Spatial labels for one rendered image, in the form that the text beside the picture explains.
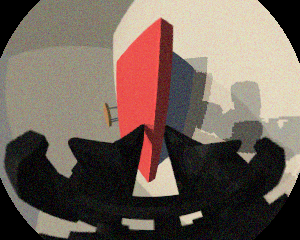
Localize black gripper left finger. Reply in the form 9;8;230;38
67;124;145;196

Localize red box lid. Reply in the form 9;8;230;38
115;17;174;183

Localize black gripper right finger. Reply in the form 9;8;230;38
165;124;242;195

